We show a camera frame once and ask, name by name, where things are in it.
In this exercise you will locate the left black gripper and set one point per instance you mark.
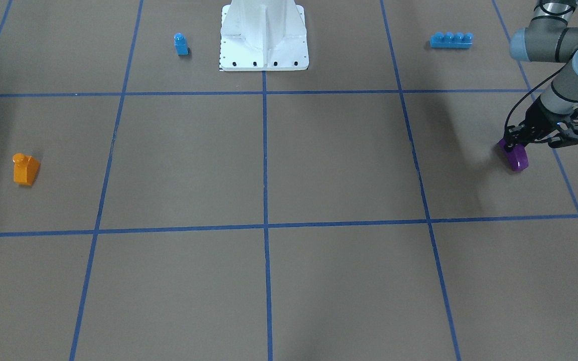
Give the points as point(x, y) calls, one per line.
point(538, 120)

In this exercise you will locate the purple trapezoid block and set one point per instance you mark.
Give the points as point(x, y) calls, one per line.
point(515, 155)

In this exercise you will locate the orange trapezoid block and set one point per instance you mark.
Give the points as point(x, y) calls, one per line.
point(25, 170)

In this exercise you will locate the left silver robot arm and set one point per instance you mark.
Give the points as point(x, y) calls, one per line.
point(549, 38)

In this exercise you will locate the long blue brick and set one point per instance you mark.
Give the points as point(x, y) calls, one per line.
point(449, 40)

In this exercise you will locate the small blue brick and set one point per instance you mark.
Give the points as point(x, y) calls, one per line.
point(181, 45)

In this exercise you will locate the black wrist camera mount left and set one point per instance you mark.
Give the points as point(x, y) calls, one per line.
point(566, 128)

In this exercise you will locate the white pedestal base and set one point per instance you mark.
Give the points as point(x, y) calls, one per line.
point(263, 36)

